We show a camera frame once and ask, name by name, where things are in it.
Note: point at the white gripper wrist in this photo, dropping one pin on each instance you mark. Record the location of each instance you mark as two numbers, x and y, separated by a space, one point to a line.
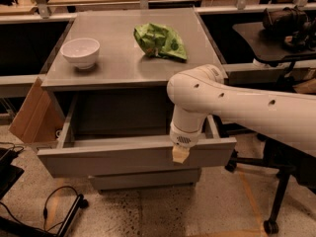
184 138

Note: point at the grey top drawer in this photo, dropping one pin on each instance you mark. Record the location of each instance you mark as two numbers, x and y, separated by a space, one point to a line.
108 135

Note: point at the grey drawer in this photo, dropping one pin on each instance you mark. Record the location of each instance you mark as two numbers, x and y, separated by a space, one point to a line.
108 135
145 179

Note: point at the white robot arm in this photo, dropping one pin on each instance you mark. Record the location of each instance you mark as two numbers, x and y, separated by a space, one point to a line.
289 118

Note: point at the grey bottom drawer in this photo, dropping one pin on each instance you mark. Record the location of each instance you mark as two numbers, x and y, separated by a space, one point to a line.
145 179

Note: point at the grey drawer cabinet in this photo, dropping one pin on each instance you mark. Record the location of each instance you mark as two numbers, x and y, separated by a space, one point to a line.
122 68

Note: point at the black desk top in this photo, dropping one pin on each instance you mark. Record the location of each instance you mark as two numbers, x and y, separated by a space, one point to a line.
268 48

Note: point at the black office chair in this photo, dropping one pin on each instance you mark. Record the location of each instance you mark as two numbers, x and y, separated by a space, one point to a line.
290 162

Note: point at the green crumpled chip bag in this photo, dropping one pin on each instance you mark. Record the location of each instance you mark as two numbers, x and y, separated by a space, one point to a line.
160 41

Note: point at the white bowl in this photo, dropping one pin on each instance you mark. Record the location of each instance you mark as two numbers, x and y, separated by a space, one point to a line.
81 53

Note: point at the cardboard box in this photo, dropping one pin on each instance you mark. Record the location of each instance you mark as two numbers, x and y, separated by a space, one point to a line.
38 119

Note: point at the black device at left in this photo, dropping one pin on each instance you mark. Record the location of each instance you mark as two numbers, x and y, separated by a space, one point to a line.
9 174

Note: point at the black headset on desk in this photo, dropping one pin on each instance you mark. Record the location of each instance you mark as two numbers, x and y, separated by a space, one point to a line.
294 26

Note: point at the black stand base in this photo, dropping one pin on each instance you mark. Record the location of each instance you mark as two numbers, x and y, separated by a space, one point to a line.
22 230

